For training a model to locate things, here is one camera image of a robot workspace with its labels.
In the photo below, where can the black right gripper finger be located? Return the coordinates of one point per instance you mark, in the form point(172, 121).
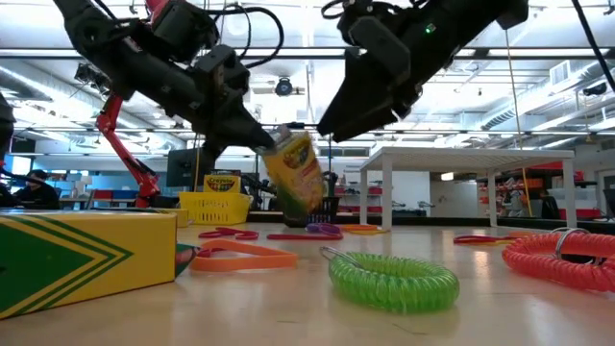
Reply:
point(355, 96)
point(379, 120)

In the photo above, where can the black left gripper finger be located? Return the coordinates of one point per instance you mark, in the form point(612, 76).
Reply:
point(221, 146)
point(250, 132)

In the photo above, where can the black background robot arm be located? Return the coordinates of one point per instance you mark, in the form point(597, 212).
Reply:
point(254, 185)

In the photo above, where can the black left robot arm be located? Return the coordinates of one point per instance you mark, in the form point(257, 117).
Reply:
point(120, 62)

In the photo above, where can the black computer monitor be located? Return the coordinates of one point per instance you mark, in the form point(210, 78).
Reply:
point(185, 168)

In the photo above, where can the black ceiling spotlight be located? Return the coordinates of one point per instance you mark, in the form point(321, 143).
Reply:
point(93, 77)
point(284, 87)
point(595, 89)

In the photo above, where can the yellow plastic basket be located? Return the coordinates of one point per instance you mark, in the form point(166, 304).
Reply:
point(216, 209)

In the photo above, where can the white perforated shelf riser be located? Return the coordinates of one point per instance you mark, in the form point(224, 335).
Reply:
point(456, 158)

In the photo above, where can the black plastic basket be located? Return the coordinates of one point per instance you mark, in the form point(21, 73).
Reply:
point(329, 211)

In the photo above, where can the thin orange rubber band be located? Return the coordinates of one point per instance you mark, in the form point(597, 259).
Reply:
point(360, 227)

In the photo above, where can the yellow rubber band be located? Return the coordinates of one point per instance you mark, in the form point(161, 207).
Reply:
point(370, 233)

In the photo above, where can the thin yellow pole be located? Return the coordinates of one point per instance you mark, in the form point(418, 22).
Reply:
point(519, 130)

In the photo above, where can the wide orange rubber band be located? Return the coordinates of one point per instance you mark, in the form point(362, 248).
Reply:
point(250, 263)

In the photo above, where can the person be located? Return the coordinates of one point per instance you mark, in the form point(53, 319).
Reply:
point(549, 204)
point(38, 194)

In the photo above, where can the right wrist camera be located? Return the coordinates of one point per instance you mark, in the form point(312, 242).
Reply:
point(379, 53)

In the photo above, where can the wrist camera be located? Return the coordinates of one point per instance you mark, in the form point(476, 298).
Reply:
point(379, 53)
point(223, 67)

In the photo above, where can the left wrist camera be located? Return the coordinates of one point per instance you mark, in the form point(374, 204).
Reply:
point(223, 67)

